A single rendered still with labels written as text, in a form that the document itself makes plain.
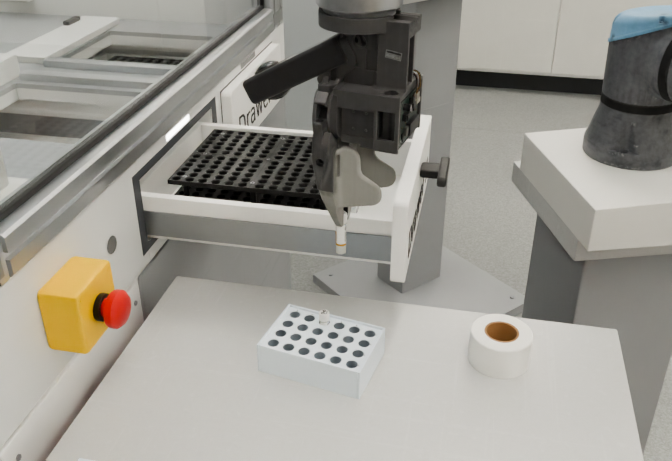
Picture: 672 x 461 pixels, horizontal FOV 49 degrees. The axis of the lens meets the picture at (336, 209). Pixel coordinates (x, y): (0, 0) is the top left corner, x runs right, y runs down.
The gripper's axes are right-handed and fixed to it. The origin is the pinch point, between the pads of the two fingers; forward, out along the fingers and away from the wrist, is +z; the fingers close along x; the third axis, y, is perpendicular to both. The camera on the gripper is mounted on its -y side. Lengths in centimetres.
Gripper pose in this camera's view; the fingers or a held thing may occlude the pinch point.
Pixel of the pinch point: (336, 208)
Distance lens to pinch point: 73.3
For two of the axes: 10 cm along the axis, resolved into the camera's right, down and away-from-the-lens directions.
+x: 3.8, -4.4, 8.2
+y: 9.3, 1.8, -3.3
